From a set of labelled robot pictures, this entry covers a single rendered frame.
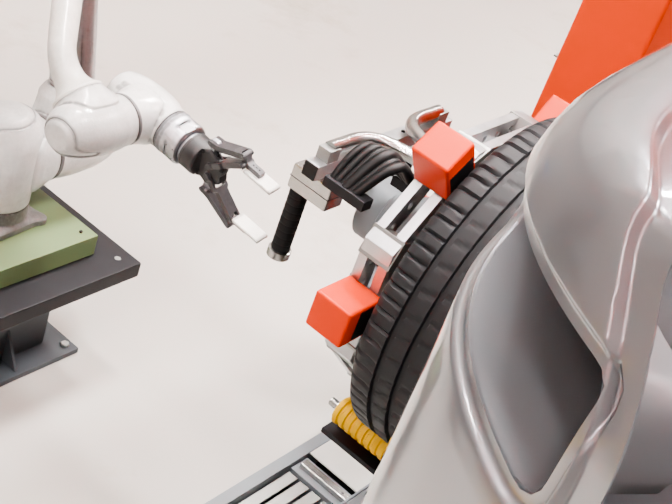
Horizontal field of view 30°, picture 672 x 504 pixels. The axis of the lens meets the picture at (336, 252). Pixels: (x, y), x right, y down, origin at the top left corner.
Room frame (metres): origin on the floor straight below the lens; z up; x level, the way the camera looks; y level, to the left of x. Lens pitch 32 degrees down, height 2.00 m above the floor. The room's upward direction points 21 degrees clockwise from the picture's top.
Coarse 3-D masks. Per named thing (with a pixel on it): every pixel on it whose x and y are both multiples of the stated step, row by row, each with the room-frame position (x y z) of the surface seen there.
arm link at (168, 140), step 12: (168, 120) 2.08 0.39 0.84; (180, 120) 2.09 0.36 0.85; (192, 120) 2.11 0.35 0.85; (156, 132) 2.07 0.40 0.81; (168, 132) 2.07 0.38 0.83; (180, 132) 2.07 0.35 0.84; (192, 132) 2.08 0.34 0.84; (204, 132) 2.12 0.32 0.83; (156, 144) 2.07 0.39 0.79; (168, 144) 2.06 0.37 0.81; (180, 144) 2.06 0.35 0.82; (168, 156) 2.06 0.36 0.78
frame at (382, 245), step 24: (504, 120) 2.01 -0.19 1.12; (528, 120) 2.04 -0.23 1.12; (480, 144) 1.88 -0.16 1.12; (408, 192) 1.80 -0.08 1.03; (384, 216) 1.77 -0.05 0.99; (384, 240) 1.73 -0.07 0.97; (408, 240) 1.74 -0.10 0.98; (360, 264) 1.73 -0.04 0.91; (384, 264) 1.71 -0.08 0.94; (360, 336) 1.71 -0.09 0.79
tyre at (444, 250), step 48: (528, 144) 1.85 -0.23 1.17; (480, 192) 1.74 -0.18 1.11; (432, 240) 1.68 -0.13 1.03; (480, 240) 1.68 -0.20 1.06; (384, 288) 1.66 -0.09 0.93; (432, 288) 1.63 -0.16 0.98; (384, 336) 1.63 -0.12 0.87; (432, 336) 1.60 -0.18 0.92; (384, 384) 1.62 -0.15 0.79; (384, 432) 1.65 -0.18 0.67
